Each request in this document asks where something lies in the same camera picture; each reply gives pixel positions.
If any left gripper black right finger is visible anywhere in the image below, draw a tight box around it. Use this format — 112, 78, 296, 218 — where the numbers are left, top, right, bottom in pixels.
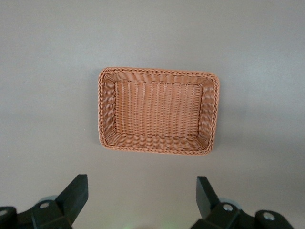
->
190, 176, 241, 229

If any brown wicker basket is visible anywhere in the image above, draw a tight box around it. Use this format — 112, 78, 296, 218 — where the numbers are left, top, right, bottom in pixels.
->
97, 67, 220, 157

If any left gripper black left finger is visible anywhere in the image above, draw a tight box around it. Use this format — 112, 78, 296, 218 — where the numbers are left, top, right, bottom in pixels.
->
30, 174, 89, 229

